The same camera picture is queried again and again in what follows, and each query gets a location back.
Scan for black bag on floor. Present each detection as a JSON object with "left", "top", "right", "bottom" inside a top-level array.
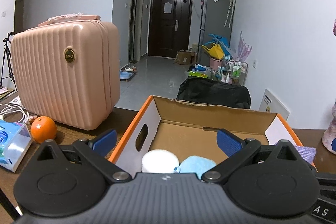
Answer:
[{"left": 176, "top": 76, "right": 251, "bottom": 109}]

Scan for blue tissue pack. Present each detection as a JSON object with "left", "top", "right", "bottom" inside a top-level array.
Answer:
[{"left": 0, "top": 120, "right": 33, "bottom": 173}]

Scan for orange fruit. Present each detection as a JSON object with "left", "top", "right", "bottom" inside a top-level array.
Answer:
[{"left": 31, "top": 116, "right": 57, "bottom": 143}]

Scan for pink ribbed suitcase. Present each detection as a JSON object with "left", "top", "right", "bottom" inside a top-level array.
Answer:
[{"left": 11, "top": 18, "right": 120, "bottom": 130}]

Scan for dark brown door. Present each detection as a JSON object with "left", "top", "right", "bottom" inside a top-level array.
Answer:
[{"left": 147, "top": 0, "right": 193, "bottom": 58}]

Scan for grey refrigerator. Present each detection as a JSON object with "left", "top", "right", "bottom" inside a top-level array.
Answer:
[{"left": 197, "top": 0, "right": 231, "bottom": 67}]

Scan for white foam cylinder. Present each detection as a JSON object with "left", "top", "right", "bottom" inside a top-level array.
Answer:
[{"left": 141, "top": 149, "right": 179, "bottom": 173}]

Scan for black camera tripod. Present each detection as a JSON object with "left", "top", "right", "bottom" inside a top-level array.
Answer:
[{"left": 1, "top": 31, "right": 17, "bottom": 88}]

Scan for brown cardboard box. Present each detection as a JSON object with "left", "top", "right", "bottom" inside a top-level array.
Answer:
[{"left": 174, "top": 51, "right": 197, "bottom": 65}]

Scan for pink textured vase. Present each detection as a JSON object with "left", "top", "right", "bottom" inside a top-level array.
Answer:
[{"left": 321, "top": 103, "right": 336, "bottom": 155}]

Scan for white cable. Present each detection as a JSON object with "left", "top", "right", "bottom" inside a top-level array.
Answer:
[{"left": 0, "top": 103, "right": 30, "bottom": 123}]

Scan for light blue plush toy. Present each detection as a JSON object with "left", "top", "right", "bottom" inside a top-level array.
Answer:
[{"left": 174, "top": 156, "right": 216, "bottom": 180}]

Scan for red orange cardboard box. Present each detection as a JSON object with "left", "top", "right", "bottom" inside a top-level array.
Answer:
[{"left": 109, "top": 96, "right": 302, "bottom": 176}]

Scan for dried pink roses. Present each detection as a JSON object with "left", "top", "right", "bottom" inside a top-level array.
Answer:
[{"left": 333, "top": 20, "right": 336, "bottom": 36}]

